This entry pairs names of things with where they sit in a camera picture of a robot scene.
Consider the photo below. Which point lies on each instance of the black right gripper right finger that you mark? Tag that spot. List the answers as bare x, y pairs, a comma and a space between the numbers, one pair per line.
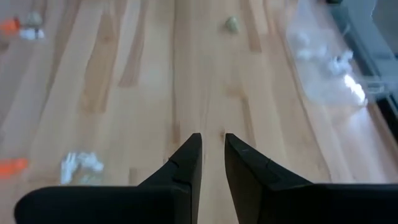
245, 174

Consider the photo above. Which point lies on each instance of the small beige plastic skull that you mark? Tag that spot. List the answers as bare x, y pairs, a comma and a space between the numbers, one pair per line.
33, 18
232, 24

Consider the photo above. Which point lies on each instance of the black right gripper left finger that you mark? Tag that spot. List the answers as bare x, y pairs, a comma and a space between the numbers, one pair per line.
186, 174

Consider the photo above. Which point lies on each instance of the small white skeleton piece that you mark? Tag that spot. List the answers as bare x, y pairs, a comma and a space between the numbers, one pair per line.
31, 33
339, 63
81, 165

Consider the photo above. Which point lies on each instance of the clear plastic bin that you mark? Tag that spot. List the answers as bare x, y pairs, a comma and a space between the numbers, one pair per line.
317, 84

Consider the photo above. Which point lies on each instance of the small orange skeleton piece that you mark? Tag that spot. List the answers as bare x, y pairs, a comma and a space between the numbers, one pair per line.
9, 25
12, 166

